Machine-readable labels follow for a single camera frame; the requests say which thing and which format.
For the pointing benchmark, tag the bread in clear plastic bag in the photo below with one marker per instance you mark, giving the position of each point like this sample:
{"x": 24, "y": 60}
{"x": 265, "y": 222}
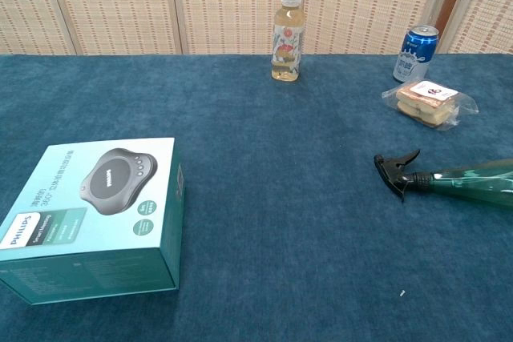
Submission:
{"x": 429, "y": 103}

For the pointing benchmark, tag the woven bamboo folding screen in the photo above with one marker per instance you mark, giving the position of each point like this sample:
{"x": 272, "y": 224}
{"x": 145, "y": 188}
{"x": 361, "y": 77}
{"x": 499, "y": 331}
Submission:
{"x": 120, "y": 5}

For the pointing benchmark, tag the blue table cloth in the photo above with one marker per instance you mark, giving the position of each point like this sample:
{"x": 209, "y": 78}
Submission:
{"x": 280, "y": 198}

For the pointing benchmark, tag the teal Philips speaker box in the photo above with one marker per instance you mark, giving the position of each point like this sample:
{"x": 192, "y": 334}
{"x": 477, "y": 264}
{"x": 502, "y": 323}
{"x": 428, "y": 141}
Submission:
{"x": 92, "y": 214}

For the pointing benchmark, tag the blue white drink can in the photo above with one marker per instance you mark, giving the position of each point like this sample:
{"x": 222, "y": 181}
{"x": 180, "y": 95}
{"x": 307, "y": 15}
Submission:
{"x": 417, "y": 55}

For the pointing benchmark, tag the yellow tea bottle white cap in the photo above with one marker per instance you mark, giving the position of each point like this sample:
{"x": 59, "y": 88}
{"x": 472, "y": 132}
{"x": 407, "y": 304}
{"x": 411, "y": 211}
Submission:
{"x": 288, "y": 37}

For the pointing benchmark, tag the green spray bottle black trigger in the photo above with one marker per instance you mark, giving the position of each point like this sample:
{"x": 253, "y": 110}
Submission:
{"x": 473, "y": 182}

